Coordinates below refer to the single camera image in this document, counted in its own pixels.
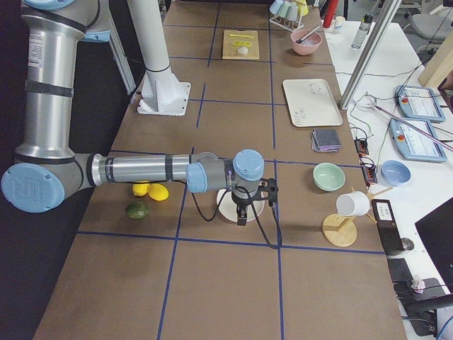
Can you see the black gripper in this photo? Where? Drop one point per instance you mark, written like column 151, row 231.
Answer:
column 241, row 202

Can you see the cream round plate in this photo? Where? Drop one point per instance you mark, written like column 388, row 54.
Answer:
column 227, row 206

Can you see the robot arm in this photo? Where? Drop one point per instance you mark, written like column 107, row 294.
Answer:
column 46, row 170

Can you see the cream bear tray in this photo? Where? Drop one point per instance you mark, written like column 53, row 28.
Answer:
column 311, row 103

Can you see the yellow lemon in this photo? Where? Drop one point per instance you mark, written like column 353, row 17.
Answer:
column 140, row 189
column 157, row 192

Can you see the green bowl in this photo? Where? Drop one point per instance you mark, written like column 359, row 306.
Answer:
column 328, row 177

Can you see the wooden mug tree stand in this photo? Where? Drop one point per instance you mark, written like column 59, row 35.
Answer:
column 340, row 230

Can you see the green lime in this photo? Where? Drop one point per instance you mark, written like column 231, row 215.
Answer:
column 137, row 210

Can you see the folded grey cloth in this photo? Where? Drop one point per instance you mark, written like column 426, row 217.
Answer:
column 325, row 140

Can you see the white mug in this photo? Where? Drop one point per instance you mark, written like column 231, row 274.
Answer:
column 355, row 203

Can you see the black device box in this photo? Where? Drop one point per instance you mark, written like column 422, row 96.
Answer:
column 387, row 228

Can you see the blue bowl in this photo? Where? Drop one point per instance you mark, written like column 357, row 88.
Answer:
column 395, row 173

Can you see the grabber stick tool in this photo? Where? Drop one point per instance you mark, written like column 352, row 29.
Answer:
column 417, row 129

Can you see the bamboo cutting board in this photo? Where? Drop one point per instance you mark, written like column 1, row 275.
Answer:
column 229, row 51

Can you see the yellow plastic knife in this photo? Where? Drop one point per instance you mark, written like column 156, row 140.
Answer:
column 240, row 35

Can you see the steel black-tipped muddler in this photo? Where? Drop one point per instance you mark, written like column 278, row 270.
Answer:
column 307, row 35

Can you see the pink bowl with ice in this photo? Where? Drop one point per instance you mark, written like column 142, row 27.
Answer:
column 309, row 45

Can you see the teach pendant near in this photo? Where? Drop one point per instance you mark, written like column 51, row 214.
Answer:
column 413, row 145

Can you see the teach pendant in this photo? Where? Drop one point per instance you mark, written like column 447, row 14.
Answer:
column 419, row 102
column 413, row 145

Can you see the grey cup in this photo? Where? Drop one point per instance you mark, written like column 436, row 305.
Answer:
column 292, row 12

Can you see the teach pendant far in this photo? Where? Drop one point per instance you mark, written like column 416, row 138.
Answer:
column 419, row 102

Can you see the blue cup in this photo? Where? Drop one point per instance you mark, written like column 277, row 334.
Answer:
column 275, row 7

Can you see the yellow cup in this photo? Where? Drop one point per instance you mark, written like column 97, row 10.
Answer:
column 303, row 9

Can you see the water bottle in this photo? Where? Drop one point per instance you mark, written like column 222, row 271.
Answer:
column 362, row 31

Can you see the paper cup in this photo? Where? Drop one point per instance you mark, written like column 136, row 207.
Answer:
column 339, row 23

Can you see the red cylinder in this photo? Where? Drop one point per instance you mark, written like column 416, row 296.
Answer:
column 330, row 11

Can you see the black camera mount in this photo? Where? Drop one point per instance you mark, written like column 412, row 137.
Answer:
column 269, row 191

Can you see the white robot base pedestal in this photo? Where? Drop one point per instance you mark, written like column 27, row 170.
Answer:
column 162, row 92

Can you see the wire cup rack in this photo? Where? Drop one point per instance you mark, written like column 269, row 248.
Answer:
column 286, row 24

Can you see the aluminium frame post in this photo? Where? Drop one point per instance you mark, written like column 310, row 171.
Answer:
column 388, row 12

